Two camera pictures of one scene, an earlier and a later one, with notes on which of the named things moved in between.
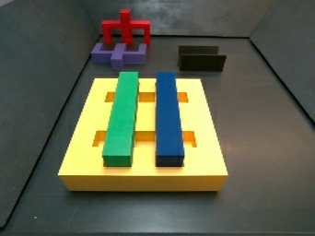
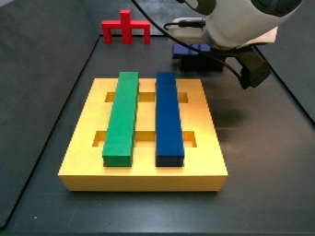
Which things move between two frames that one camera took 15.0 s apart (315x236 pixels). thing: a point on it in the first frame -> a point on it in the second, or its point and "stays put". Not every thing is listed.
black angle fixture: x=199 y=58 stays put
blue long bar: x=168 y=136 stays put
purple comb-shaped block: x=119 y=56 -> x=181 y=50
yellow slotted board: x=203 y=173 stays put
